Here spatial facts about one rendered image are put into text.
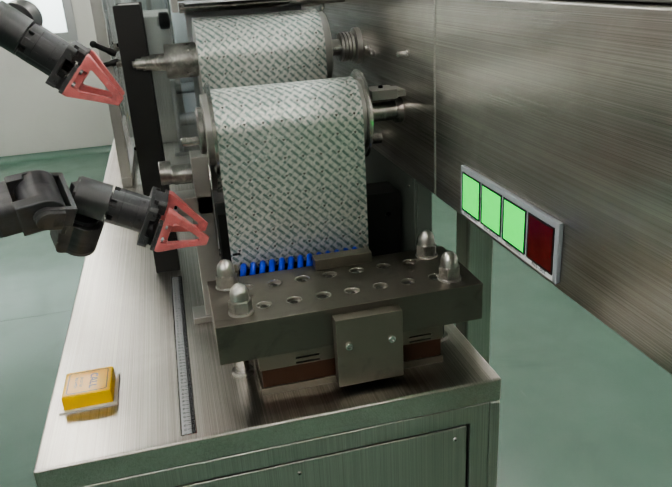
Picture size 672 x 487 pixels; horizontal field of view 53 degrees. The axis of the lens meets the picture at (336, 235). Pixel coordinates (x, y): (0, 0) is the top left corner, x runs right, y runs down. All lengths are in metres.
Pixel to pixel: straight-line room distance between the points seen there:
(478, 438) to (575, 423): 1.44
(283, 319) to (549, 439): 1.60
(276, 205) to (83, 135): 5.73
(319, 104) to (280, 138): 0.08
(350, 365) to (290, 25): 0.65
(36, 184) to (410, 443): 0.66
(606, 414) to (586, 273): 1.88
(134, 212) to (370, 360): 0.41
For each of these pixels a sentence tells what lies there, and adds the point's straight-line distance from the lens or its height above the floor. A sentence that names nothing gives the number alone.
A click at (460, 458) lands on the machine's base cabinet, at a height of 0.77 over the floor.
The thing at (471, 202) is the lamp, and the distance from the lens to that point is 0.94.
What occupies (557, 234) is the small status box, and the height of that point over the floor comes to 1.21.
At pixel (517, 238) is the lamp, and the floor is 1.17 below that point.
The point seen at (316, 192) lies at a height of 1.14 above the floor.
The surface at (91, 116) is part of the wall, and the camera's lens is 6.74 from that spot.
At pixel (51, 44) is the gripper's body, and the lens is 1.08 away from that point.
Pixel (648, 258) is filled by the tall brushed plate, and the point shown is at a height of 1.23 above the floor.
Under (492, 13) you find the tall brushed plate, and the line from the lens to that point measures 0.86.
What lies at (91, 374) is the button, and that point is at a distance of 1.12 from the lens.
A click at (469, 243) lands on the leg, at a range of 1.40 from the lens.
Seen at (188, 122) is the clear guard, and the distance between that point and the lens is 2.12.
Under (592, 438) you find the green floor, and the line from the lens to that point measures 2.48.
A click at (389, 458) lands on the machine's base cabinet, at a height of 0.80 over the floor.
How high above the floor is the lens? 1.48
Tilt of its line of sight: 21 degrees down
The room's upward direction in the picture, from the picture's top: 3 degrees counter-clockwise
